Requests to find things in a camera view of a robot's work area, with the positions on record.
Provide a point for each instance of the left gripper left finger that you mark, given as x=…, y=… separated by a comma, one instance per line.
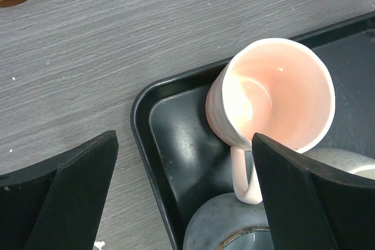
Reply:
x=58, y=203

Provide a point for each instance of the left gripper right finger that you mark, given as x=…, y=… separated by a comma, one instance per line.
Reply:
x=311, y=205

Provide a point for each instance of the black plastic tray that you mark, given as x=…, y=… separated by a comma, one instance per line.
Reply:
x=187, y=164

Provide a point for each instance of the grey ceramic mug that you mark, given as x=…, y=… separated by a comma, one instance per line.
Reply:
x=224, y=222

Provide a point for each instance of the cream ceramic mug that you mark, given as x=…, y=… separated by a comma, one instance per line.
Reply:
x=344, y=160

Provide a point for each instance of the pink ceramic mug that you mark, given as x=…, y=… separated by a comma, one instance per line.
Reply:
x=276, y=87

